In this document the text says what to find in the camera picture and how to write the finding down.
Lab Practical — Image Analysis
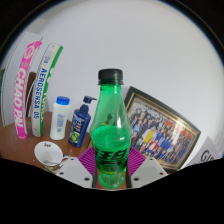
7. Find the green plastic drink bottle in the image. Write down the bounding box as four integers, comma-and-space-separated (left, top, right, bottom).
89, 68, 134, 190

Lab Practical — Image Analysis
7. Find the framed group picture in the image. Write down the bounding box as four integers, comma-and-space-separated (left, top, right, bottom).
123, 85, 202, 173

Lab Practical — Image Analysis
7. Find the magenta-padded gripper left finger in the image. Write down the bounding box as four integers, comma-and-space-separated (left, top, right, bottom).
56, 146, 100, 189

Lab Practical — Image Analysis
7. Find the white paper gift bag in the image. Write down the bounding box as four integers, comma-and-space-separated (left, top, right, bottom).
186, 135, 223, 168

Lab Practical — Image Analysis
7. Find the white bottle with blue cap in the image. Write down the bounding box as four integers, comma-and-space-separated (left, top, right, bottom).
49, 95, 71, 141

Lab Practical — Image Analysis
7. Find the green and white shuttlecock tube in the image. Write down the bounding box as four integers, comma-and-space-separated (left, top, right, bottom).
30, 43, 64, 138

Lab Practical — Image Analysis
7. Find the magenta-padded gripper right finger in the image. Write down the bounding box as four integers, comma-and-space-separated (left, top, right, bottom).
126, 145, 170, 188

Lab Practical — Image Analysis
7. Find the white camouflage-print mug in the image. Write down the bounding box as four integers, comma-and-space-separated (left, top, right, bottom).
33, 140, 72, 174

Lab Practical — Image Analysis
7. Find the dark blue pump bottle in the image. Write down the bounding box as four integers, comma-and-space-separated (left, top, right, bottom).
68, 95, 98, 149

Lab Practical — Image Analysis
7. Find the pink shuttlecock tube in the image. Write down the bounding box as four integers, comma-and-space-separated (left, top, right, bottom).
12, 39, 43, 140

